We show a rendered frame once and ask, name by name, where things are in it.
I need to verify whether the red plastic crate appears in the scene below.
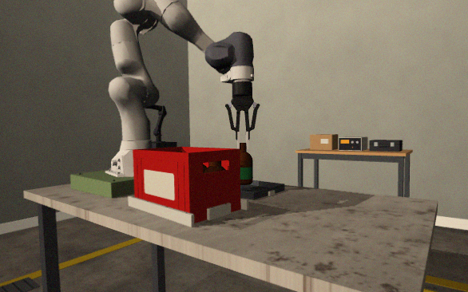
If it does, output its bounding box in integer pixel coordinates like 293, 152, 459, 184
133, 147, 241, 223

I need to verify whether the brown bottle with green label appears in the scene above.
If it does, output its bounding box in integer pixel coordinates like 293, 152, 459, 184
240, 143, 253, 185

